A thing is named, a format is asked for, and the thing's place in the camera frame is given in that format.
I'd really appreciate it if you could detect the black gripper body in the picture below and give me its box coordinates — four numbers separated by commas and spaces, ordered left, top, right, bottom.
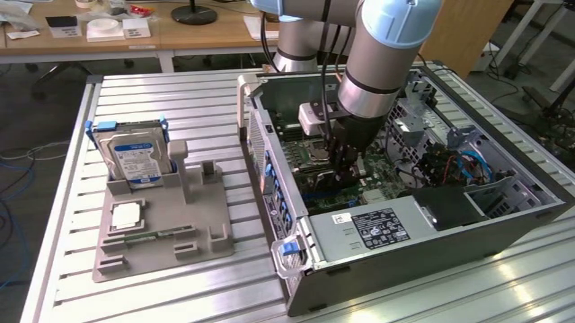
330, 116, 385, 159

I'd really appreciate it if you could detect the green motherboard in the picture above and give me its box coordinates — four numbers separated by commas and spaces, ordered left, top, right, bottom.
271, 112, 409, 216

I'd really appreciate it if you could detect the metal CPU socket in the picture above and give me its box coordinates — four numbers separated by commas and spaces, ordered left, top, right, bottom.
304, 137, 334, 166

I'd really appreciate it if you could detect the silver drive cage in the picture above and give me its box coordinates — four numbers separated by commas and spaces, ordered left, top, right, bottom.
386, 80, 453, 159

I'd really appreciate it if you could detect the grey power supply unit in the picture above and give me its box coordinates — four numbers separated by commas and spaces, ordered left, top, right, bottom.
309, 196, 440, 264

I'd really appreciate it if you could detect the beige case latch bar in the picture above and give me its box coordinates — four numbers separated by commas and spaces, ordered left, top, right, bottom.
237, 74, 263, 142

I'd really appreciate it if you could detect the black PC case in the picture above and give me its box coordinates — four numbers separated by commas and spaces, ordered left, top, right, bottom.
237, 59, 575, 318

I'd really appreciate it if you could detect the silver disk bay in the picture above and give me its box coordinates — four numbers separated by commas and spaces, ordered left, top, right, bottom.
462, 168, 566, 223

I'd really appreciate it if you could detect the wooden cabinet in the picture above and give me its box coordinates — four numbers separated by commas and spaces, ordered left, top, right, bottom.
417, 0, 517, 79

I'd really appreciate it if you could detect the white paper stack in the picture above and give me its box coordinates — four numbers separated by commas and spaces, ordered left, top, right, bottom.
245, 15, 281, 41

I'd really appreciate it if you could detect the black equipment pile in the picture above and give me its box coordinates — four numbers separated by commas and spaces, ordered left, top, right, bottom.
521, 83, 575, 151

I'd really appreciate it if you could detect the hard disk with blue carrier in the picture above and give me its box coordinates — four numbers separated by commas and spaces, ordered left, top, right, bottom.
85, 115, 175, 189

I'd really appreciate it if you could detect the green RAM stick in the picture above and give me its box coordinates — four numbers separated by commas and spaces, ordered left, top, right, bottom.
125, 228, 186, 243

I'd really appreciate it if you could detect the silver CPU chip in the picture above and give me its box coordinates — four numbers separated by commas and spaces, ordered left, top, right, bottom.
113, 204, 143, 227

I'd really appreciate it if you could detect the black round lamp base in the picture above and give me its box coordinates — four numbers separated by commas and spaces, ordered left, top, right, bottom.
170, 0, 221, 26

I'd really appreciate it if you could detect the grey parts rack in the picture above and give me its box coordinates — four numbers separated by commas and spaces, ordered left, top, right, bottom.
93, 139, 235, 284

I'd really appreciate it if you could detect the white labelled box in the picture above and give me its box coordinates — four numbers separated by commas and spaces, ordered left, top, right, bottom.
121, 17, 153, 40

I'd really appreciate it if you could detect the white box with dish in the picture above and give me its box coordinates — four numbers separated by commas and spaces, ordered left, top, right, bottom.
85, 18, 127, 44

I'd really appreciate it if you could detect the black chair base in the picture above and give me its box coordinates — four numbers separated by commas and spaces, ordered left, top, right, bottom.
25, 59, 137, 100

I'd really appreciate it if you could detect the black and white box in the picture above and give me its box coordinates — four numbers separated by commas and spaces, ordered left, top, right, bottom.
46, 15, 85, 39

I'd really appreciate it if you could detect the wooden desk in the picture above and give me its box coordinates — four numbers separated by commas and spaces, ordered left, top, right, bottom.
0, 0, 406, 65

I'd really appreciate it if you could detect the clear plastic bag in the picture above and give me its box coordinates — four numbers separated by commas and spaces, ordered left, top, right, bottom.
0, 0, 45, 31

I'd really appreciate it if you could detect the white camera box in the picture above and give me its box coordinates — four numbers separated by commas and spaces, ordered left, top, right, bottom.
298, 102, 338, 137

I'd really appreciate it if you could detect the black cable bundle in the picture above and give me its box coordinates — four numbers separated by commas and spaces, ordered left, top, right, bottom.
420, 144, 456, 186

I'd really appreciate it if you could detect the black camera cable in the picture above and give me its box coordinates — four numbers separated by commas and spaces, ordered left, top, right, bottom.
259, 13, 357, 102

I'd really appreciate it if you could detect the blue SATA wire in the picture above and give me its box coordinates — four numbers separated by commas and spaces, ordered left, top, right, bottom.
452, 150, 494, 185

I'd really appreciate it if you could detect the grey case handle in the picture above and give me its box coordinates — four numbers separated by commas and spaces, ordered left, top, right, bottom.
271, 233, 316, 279

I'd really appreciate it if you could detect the white desk frame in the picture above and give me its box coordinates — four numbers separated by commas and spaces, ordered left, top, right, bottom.
489, 0, 575, 92

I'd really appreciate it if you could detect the thin white cable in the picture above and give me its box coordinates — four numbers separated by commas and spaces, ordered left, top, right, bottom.
0, 139, 69, 162

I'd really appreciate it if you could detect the thin blue cable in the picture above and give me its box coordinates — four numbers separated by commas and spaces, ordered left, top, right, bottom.
0, 157, 41, 289

